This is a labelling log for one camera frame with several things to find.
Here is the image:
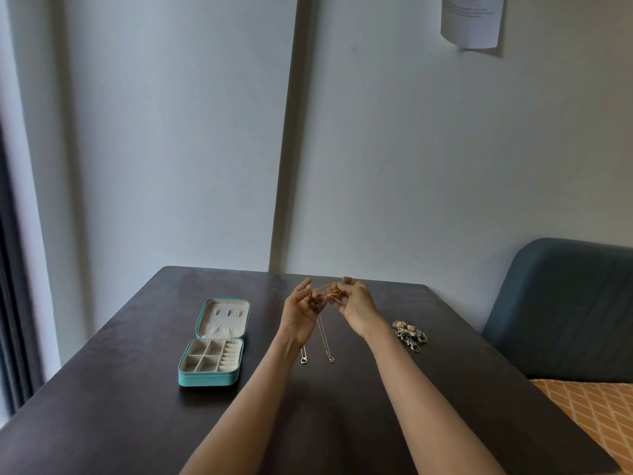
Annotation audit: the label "person's left hand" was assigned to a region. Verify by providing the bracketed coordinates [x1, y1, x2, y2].
[280, 277, 328, 340]

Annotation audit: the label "person's right hand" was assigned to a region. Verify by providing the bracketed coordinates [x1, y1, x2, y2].
[332, 277, 389, 340]

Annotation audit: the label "gold chain necklaces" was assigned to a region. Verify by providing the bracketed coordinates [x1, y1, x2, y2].
[300, 283, 348, 365]

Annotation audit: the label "person's left forearm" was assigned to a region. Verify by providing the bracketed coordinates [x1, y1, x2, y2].
[180, 325, 309, 475]

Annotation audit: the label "person's right forearm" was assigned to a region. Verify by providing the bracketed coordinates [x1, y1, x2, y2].
[360, 323, 507, 475]

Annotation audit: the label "pile of mixed jewelry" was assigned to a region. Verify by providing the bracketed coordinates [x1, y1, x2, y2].
[392, 319, 429, 354]

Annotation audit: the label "open teal jewelry box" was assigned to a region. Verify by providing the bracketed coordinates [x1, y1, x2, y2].
[178, 298, 251, 388]

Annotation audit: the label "blue-grey upholstered chair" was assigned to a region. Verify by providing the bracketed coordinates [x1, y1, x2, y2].
[482, 237, 633, 383]

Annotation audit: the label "orange diamond-pattern cushion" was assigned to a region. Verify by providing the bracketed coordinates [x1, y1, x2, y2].
[530, 379, 633, 473]

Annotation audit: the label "dark curtain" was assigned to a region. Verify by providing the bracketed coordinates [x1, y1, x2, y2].
[0, 118, 46, 416]

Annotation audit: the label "white paper sheet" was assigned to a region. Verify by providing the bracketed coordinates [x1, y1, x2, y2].
[440, 0, 508, 50]

